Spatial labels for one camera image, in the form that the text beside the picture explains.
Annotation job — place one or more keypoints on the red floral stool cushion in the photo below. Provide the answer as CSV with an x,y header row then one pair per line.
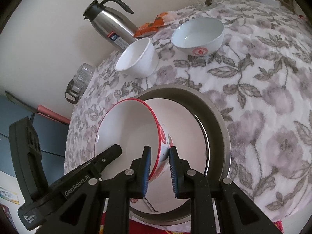
x,y
139,228

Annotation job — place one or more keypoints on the glass teapot black handle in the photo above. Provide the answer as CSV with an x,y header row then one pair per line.
x,y
74,91

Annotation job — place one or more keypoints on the pink rolled mat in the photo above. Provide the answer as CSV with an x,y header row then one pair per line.
x,y
43,111

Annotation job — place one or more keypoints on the stainless steel thermos jug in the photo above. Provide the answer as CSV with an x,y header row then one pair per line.
x,y
111,24

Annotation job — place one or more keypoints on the large stainless steel basin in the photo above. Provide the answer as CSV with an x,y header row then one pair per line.
x,y
216,136

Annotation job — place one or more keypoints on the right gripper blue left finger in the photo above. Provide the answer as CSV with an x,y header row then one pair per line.
x,y
141,168

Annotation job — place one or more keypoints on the grey floral tablecloth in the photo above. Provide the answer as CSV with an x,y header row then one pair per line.
x,y
259,80

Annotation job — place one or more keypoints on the upturned drinking glass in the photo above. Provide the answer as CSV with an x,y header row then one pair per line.
x,y
84,75

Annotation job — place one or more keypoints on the white plate black rim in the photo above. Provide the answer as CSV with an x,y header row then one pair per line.
x,y
187,136

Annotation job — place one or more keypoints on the orange snack packet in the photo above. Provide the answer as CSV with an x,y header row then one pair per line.
x,y
160,21

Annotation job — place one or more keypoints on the white square bowl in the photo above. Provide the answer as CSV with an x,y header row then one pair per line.
x,y
139,59

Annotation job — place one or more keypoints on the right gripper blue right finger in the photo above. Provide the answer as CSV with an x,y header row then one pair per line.
x,y
178,169

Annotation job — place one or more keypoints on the pale blue bowl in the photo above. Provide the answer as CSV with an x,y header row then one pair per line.
x,y
199,37

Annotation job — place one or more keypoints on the strawberry pattern bowl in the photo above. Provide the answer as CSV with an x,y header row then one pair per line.
x,y
133,124

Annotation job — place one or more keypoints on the dark grey refrigerator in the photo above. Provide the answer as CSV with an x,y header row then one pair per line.
x,y
28,137

